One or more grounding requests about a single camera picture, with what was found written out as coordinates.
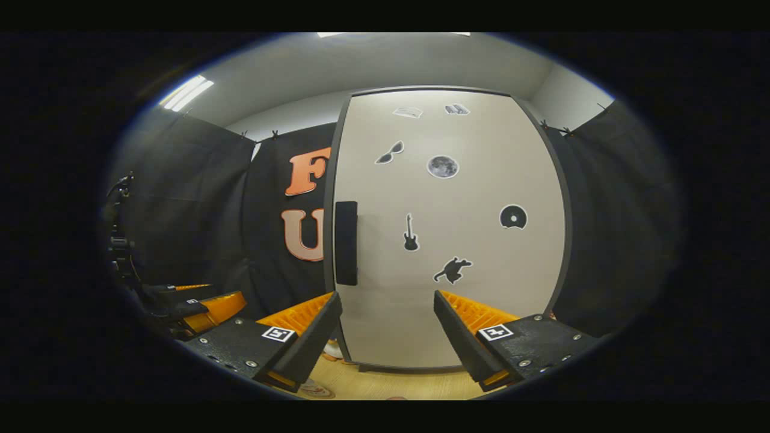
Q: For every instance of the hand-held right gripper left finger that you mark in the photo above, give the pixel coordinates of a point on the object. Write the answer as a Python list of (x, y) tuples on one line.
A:
[(316, 337)]

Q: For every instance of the small white orange toy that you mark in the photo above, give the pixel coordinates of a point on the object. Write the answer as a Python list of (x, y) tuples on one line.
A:
[(332, 350)]

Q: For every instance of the grey cabinet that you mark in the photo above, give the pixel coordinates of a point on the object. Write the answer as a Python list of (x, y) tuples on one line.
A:
[(329, 180)]

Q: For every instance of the clear bottle with red label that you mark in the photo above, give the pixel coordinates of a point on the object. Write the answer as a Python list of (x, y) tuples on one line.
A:
[(317, 389)]

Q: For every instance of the dark stand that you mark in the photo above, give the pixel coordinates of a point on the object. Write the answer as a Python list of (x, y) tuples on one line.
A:
[(122, 240)]

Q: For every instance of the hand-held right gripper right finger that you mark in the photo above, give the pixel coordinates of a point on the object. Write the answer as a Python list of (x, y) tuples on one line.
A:
[(460, 337)]

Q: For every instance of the white cabinet door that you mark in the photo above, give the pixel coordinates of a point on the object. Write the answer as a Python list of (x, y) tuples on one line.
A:
[(469, 325)]

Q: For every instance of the black backdrop cloth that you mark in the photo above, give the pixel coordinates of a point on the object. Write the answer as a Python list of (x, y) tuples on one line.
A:
[(180, 198)]

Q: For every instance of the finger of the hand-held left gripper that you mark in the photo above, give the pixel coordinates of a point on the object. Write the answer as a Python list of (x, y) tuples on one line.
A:
[(216, 310), (180, 291)]

